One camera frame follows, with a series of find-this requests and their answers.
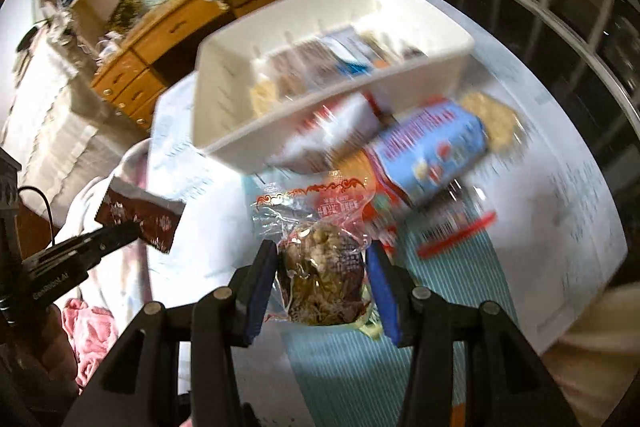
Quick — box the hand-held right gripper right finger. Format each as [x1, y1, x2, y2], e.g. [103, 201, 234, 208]
[366, 241, 583, 427]

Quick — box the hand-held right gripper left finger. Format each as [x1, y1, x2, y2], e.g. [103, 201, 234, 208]
[62, 239, 278, 427]

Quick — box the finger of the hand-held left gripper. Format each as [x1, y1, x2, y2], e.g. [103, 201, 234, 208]
[52, 221, 142, 270]

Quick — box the dark brown snack packet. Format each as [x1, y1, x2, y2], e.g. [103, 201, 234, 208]
[95, 177, 187, 254]

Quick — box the clear nut packet red trim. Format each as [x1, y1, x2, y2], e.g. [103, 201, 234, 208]
[251, 179, 373, 327]

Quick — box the blue and orange cookie package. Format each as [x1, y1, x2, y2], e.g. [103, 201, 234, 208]
[327, 99, 490, 210]

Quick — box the red and white snack packet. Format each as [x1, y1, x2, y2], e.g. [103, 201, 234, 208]
[280, 97, 396, 178]

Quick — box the white plastic bin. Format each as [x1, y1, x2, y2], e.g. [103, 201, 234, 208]
[191, 0, 476, 172]

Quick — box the clear peanut bag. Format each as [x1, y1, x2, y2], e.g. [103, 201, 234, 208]
[249, 77, 281, 118]

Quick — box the pink cloth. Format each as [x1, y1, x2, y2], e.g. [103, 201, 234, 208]
[62, 297, 121, 388]

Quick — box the lace-covered cabinet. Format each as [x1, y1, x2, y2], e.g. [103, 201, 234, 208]
[0, 37, 126, 188]

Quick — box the yellow bread package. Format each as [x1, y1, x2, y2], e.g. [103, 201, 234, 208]
[457, 91, 527, 154]

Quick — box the wooden desk with drawers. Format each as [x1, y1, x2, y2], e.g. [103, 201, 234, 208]
[90, 0, 281, 130]

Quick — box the cream cloth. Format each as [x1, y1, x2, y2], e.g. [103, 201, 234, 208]
[542, 287, 640, 427]

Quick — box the dark floral pouch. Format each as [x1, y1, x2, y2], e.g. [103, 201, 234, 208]
[106, 0, 146, 32]

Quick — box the stainless steel railing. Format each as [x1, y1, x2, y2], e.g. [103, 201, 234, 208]
[390, 0, 640, 188]

